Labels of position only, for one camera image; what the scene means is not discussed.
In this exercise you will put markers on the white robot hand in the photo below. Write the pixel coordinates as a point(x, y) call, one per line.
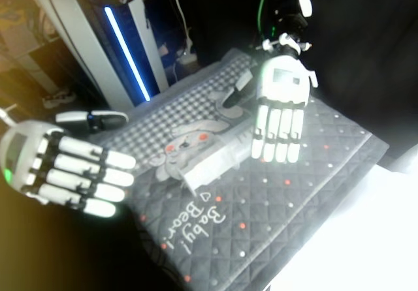
point(282, 85)
point(29, 154)

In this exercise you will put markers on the large translucent plastic syringe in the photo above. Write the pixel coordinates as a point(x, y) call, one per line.
point(212, 167)

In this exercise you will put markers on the white power strip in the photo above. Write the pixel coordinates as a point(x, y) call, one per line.
point(60, 99)
point(186, 56)

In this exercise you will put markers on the white tower with blue light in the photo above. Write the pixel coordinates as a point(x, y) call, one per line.
point(81, 43)

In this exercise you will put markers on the grey quilt with bear print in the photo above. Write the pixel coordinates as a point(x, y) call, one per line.
point(261, 212)

